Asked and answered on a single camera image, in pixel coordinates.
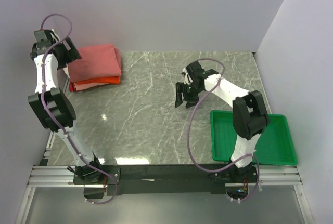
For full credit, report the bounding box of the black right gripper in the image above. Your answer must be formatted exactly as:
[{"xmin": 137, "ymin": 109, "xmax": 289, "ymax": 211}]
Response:
[{"xmin": 174, "ymin": 82, "xmax": 203, "ymax": 109}]

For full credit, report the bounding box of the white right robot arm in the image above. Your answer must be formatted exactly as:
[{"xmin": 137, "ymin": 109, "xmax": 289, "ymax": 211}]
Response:
[{"xmin": 175, "ymin": 60, "xmax": 270, "ymax": 182}]

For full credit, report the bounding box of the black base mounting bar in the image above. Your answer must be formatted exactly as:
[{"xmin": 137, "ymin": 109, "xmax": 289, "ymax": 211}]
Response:
[{"xmin": 73, "ymin": 164, "xmax": 258, "ymax": 199}]

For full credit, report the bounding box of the folded red shirt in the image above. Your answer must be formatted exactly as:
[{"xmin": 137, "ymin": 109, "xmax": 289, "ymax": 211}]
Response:
[{"xmin": 69, "ymin": 81, "xmax": 76, "ymax": 92}]

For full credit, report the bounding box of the dusty pink t shirt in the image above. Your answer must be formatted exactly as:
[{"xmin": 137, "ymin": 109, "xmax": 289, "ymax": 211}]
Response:
[{"xmin": 68, "ymin": 44, "xmax": 122, "ymax": 77}]

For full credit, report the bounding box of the folded orange t shirt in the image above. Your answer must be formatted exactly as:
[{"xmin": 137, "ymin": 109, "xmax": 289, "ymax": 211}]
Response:
[{"xmin": 76, "ymin": 76, "xmax": 120, "ymax": 85}]

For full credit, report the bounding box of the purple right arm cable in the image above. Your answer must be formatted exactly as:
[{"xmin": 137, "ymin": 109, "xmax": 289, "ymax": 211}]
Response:
[{"xmin": 186, "ymin": 58, "xmax": 261, "ymax": 202}]

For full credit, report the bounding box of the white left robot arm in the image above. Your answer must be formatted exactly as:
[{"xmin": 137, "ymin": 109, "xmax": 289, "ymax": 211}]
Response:
[{"xmin": 28, "ymin": 29, "xmax": 104, "ymax": 184}]

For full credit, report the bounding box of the green plastic tray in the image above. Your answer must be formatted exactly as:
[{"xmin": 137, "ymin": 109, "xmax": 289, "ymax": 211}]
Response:
[{"xmin": 210, "ymin": 110, "xmax": 298, "ymax": 166}]

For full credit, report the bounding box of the folded pale pink shirt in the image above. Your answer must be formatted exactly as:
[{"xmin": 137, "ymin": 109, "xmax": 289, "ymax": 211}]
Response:
[{"xmin": 63, "ymin": 67, "xmax": 107, "ymax": 92}]

